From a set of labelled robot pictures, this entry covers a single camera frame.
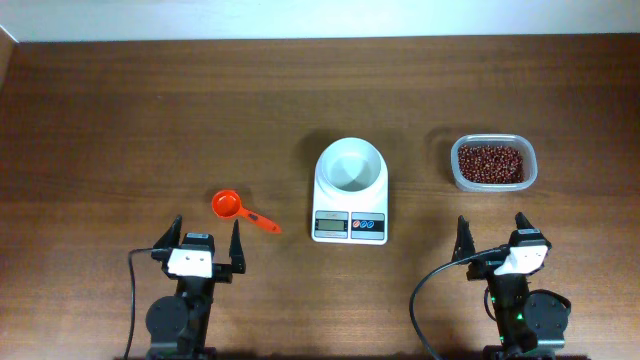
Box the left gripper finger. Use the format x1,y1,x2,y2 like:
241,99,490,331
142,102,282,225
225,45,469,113
229,220,246,274
153,215,182,250

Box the orange measuring scoop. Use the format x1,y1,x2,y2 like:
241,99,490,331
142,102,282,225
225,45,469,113
211,189,282,234

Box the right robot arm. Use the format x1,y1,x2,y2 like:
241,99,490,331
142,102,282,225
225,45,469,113
452,212,571,359

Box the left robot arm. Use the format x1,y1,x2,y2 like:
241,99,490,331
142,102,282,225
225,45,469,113
145,216,246,360

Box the white digital kitchen scale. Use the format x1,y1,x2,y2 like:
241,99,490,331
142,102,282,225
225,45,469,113
311,177,389,245

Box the red beans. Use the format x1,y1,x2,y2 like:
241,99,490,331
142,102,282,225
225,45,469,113
457,145,524,184

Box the clear plastic container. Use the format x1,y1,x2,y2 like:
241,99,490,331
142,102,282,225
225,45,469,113
451,134,538,193

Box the white round bowl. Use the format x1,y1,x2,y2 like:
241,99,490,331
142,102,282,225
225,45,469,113
315,137,388,194

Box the right black cable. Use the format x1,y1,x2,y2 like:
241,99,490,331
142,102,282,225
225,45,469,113
409,246,511,360

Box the black cable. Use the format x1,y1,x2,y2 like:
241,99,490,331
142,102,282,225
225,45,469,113
122,247,161,360
409,246,511,360

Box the left black cable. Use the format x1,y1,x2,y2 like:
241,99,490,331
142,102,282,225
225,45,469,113
122,247,161,360

